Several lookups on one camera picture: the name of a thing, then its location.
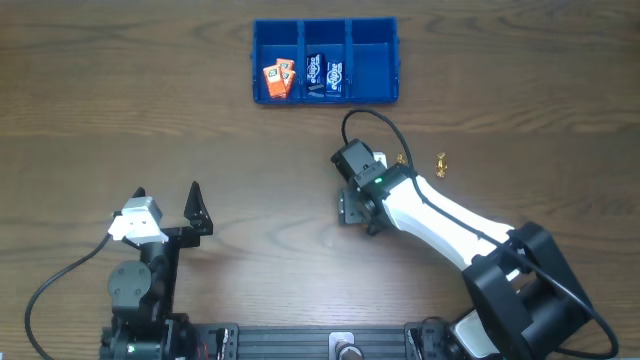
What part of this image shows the blue tray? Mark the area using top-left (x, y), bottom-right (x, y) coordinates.
top-left (251, 17), bottom-right (401, 106)

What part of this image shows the black cable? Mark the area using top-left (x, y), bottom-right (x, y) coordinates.
top-left (341, 108), bottom-right (620, 360)
top-left (23, 232), bottom-right (112, 360)

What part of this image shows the mounting rail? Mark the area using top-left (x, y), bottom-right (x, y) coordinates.
top-left (99, 322), bottom-right (454, 360)

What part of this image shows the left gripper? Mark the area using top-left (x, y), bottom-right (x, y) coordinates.
top-left (130, 180), bottom-right (214, 247)

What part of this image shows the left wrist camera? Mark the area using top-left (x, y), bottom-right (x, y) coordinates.
top-left (106, 195), bottom-right (169, 246)

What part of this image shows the blue candy pack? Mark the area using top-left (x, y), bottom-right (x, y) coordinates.
top-left (305, 52), bottom-right (327, 98)
top-left (325, 60), bottom-right (345, 98)

